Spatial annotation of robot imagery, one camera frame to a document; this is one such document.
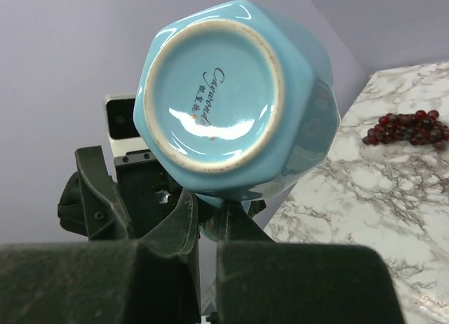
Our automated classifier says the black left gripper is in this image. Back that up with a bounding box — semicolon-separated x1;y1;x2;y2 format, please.
75;146;266;241

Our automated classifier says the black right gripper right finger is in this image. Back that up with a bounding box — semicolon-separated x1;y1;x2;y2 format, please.
217;203;403;324

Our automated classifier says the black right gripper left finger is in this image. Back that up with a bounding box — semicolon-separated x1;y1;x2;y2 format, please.
1;191;201;323

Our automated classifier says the light blue hexagonal mug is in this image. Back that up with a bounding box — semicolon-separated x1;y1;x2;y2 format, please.
133;0;340;241

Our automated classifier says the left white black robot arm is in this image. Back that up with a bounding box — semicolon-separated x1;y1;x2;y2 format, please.
58;146;182;241

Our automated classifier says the dark red grape bunch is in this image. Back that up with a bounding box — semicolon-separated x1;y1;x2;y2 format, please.
362;110;448;149

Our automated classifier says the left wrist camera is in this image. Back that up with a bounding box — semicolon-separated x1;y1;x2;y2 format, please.
104;94;148;157

